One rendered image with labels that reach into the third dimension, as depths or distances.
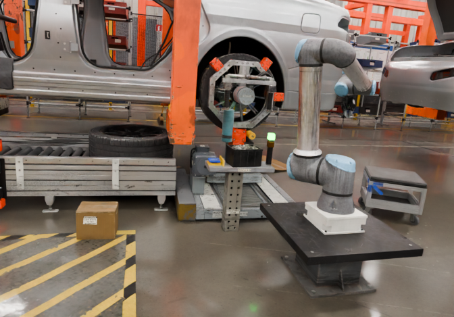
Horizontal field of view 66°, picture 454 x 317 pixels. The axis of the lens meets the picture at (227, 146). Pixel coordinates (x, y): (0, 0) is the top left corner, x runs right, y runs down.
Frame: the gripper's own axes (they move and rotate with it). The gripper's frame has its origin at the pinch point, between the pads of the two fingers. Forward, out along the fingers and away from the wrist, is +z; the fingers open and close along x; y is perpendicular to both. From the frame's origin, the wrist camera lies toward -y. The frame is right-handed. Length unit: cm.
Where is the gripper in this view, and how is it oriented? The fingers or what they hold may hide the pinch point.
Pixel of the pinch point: (347, 115)
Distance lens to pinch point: 260.4
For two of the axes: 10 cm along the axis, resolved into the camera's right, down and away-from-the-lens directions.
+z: 1.9, 7.8, 6.0
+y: -1.1, 6.3, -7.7
